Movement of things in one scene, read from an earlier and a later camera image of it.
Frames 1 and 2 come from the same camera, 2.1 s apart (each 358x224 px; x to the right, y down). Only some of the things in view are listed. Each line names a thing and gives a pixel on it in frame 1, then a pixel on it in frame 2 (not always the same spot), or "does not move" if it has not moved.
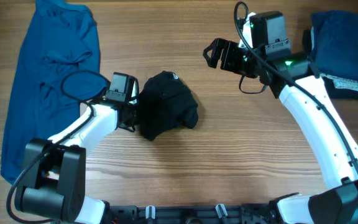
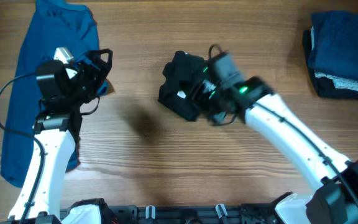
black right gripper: (226, 55) → (190, 86)
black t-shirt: (166, 103) → (181, 74)
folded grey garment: (344, 84) does not move
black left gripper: (129, 116) → (89, 73)
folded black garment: (333, 91) does not move
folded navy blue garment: (345, 44) does not move
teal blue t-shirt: (58, 68) does not move
